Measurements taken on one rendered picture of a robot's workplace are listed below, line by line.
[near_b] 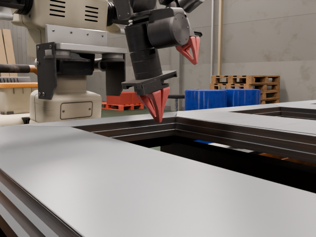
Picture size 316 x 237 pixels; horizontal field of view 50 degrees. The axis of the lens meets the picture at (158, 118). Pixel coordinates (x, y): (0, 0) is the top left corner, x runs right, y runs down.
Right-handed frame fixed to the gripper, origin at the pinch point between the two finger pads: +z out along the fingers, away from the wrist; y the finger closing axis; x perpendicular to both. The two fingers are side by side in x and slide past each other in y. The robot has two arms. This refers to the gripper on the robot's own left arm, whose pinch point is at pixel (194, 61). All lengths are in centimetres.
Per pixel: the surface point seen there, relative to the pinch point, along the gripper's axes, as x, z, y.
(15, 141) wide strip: -7, 19, -63
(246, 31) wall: 259, -248, 658
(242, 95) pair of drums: 144, -43, 297
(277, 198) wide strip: -40, 36, -59
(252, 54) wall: 268, -190, 658
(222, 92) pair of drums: 148, -49, 261
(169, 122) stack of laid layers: -3.0, 18.8, -24.7
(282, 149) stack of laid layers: -28, 33, -28
